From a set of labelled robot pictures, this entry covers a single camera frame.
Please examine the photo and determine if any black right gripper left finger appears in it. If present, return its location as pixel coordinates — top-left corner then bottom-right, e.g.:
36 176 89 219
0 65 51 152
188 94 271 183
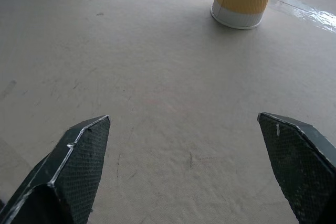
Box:
0 115 111 224

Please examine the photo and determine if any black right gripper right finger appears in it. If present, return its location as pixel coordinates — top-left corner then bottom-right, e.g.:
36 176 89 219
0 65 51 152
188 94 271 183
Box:
257 112 336 224

